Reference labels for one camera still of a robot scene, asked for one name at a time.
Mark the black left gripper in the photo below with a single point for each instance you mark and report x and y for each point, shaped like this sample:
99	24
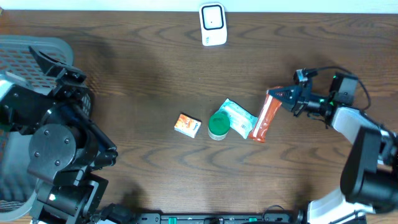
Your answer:
70	79

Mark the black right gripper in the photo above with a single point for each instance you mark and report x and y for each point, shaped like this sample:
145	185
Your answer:
293	93

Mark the red chocolate bar wrapper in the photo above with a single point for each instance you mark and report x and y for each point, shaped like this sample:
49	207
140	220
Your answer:
270	107

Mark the green white wipes packet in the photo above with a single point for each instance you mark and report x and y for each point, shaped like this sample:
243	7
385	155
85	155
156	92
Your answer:
241	120

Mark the green lid jar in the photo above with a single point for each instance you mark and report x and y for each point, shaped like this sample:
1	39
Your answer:
218	126

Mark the orange small box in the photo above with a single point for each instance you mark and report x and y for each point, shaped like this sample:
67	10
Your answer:
187	125

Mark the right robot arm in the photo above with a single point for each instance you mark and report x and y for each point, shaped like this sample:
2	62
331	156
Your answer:
368	183

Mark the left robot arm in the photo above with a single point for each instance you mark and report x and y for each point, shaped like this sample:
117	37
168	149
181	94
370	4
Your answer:
65	149

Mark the white barcode scanner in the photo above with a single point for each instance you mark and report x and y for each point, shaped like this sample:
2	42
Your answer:
213	24

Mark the grey plastic mesh basket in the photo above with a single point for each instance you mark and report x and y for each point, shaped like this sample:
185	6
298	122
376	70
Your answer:
17	186

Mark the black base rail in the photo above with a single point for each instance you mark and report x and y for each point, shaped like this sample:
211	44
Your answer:
115	213

